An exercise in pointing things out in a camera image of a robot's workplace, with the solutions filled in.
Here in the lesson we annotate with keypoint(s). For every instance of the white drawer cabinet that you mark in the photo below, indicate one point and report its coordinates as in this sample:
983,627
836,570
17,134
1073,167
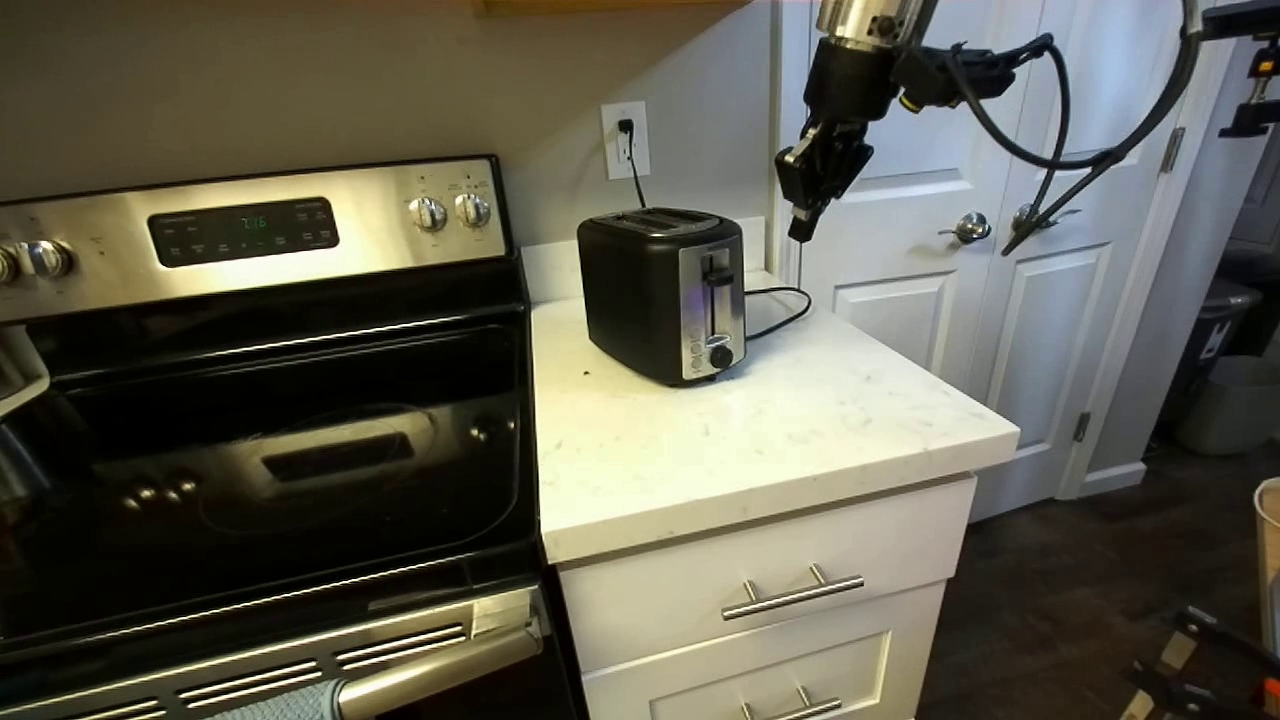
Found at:
648,639

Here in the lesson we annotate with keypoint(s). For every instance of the grey trash bin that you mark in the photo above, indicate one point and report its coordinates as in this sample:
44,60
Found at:
1233,396

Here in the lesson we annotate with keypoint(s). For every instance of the lower silver drawer handle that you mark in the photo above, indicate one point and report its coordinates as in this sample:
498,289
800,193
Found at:
799,707

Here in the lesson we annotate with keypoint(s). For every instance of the white wall outlet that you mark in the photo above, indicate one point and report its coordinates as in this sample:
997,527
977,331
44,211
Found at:
625,138

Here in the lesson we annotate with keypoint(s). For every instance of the silver door lever handle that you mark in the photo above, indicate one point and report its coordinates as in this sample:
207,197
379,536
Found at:
968,231

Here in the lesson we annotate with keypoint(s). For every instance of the white panel door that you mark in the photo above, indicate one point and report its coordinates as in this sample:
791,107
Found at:
1073,173

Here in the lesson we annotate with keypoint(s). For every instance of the beige bucket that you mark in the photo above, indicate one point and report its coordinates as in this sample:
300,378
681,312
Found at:
1264,515

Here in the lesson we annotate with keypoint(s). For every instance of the stainless steel black oven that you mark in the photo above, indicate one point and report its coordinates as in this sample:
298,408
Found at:
268,447

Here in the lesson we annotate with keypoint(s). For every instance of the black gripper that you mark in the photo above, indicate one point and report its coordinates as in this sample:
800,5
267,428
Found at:
845,92

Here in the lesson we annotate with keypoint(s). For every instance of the black and steel toaster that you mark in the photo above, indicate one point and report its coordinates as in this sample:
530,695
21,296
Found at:
666,289

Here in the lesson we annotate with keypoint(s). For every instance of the upper silver drawer handle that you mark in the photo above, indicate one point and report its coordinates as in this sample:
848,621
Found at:
819,587

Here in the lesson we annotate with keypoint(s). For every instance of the silver drawer handle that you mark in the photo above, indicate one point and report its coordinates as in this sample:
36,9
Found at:
819,587
799,707

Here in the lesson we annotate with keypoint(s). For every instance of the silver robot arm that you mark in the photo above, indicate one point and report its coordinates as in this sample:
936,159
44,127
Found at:
868,27

